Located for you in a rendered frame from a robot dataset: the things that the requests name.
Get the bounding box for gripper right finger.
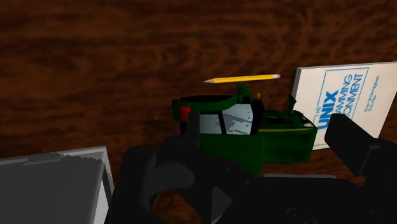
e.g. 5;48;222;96
324;113;397;224

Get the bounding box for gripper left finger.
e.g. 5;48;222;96
104;111;259;224

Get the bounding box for white book with blue print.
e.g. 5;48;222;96
291;61;397;151

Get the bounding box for grey rectangular box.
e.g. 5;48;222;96
0;145;116;224

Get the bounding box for green toy tractor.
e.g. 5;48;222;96
171;83;319;178

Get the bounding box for yellow pencil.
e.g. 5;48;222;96
203;73;281;85

